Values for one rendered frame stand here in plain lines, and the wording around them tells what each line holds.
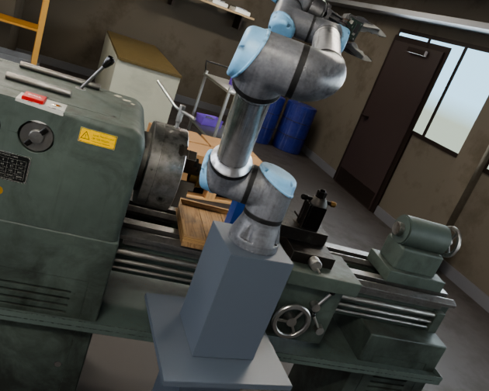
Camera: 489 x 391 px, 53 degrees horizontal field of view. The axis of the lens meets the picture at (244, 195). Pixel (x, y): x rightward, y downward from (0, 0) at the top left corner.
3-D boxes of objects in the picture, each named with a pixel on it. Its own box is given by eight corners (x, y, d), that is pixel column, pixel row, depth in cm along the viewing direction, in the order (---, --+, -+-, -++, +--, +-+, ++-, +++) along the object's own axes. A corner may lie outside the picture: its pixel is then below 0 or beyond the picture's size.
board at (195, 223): (180, 245, 177) (184, 236, 176) (174, 204, 210) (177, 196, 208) (256, 261, 186) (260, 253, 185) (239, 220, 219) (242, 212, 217)
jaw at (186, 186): (164, 175, 186) (157, 205, 187) (167, 176, 181) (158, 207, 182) (192, 182, 190) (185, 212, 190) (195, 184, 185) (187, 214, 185)
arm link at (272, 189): (283, 226, 135) (302, 183, 131) (237, 210, 134) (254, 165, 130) (283, 212, 146) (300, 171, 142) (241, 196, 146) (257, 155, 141)
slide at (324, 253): (289, 261, 183) (293, 250, 182) (263, 212, 222) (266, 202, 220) (331, 270, 189) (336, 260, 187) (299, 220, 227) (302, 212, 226)
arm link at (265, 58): (241, 212, 139) (303, 68, 95) (192, 195, 139) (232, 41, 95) (251, 181, 147) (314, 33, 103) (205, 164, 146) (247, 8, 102)
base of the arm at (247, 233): (284, 258, 140) (296, 229, 137) (236, 250, 134) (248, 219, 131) (266, 233, 153) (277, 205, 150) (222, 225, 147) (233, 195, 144)
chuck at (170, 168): (141, 218, 172) (167, 134, 163) (140, 187, 201) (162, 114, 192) (166, 224, 175) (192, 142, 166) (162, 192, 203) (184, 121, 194)
